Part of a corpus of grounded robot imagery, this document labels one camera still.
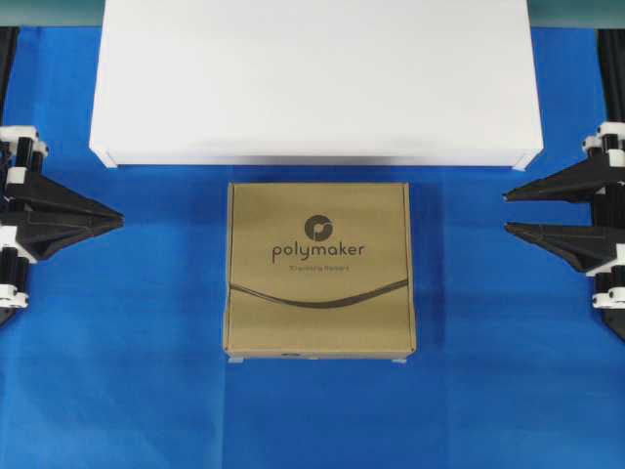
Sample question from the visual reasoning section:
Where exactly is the white rectangular stand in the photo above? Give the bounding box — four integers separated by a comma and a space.
90, 1, 543, 169

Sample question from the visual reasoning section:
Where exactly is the blue table cloth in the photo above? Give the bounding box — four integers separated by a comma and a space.
1, 27, 624, 468

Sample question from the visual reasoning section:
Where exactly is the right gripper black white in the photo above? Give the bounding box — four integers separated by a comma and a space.
504, 121, 624, 309

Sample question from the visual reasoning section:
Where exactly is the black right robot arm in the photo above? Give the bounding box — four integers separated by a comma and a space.
504, 29, 624, 310

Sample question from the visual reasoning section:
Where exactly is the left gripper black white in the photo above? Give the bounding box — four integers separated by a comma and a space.
1, 126, 122, 311

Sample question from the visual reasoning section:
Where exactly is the brown polymaker cardboard box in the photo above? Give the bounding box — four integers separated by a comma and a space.
223, 183, 418, 361

